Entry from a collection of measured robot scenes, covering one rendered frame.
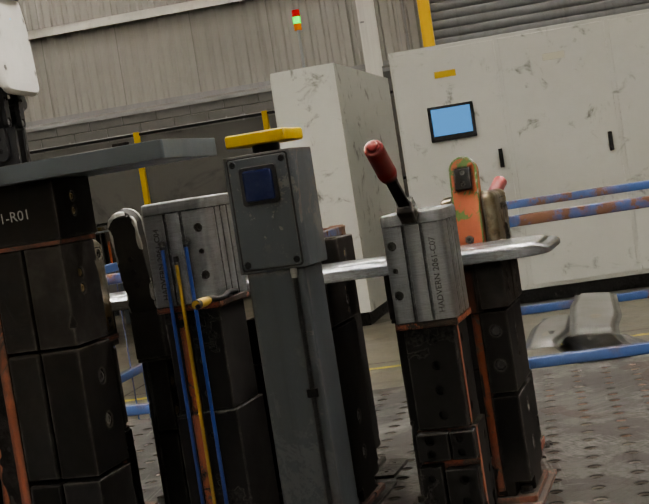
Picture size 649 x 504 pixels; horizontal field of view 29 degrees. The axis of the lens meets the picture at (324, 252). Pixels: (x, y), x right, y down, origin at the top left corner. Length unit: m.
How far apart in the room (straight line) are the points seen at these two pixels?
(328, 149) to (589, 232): 2.04
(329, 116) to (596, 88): 1.98
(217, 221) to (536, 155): 8.07
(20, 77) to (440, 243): 0.46
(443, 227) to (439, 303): 0.08
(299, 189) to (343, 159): 8.30
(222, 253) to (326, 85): 8.13
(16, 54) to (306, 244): 0.36
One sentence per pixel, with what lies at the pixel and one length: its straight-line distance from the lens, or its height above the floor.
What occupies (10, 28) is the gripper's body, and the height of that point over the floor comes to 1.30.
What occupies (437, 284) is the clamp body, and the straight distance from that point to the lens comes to 1.30.
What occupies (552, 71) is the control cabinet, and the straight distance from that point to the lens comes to 9.43.
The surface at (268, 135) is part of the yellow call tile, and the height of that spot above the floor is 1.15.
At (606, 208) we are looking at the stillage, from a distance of 3.35.
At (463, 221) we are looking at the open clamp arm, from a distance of 1.63.
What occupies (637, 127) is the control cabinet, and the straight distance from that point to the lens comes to 9.45.
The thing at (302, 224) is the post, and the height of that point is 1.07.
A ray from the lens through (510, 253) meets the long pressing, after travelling 1.40.
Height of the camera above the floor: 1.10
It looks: 3 degrees down
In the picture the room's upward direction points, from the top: 9 degrees counter-clockwise
